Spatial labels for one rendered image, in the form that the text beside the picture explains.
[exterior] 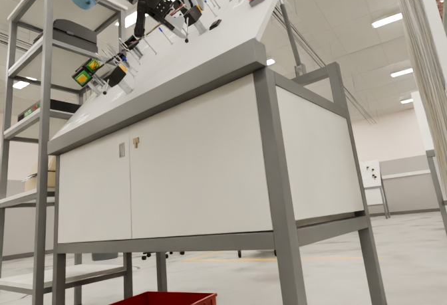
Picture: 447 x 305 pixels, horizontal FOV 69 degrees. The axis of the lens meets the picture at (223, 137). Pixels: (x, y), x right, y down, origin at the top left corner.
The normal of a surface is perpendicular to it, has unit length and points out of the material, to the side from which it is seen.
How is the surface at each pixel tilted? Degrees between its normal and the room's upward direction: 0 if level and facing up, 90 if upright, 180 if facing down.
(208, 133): 90
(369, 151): 90
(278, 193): 90
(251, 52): 90
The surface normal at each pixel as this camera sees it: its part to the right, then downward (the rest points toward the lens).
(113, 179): -0.64, -0.12
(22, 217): 0.83, -0.21
